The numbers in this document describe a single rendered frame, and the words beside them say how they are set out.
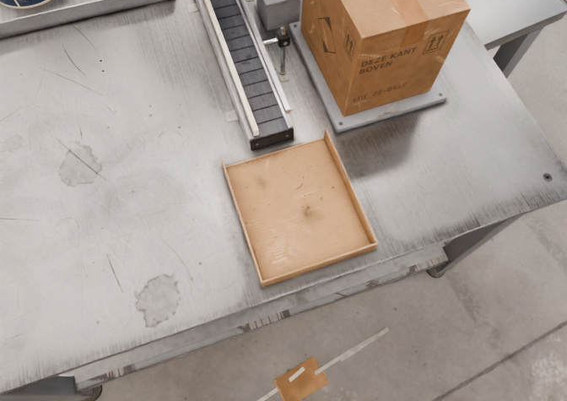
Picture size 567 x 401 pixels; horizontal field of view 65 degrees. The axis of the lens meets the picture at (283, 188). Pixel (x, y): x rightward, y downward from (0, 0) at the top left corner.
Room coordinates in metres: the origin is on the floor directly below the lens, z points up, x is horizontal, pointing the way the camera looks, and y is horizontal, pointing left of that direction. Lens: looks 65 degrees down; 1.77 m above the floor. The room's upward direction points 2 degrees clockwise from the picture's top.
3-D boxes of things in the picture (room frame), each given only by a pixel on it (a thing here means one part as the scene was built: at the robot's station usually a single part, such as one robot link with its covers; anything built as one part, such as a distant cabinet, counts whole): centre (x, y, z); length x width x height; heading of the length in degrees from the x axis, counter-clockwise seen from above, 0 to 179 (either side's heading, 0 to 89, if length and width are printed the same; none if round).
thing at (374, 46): (0.81, -0.20, 0.99); 0.30 x 0.24 x 0.27; 22
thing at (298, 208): (0.39, -0.03, 0.85); 0.30 x 0.26 x 0.04; 21
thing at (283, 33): (0.76, 0.03, 0.91); 0.07 x 0.03 x 0.16; 111
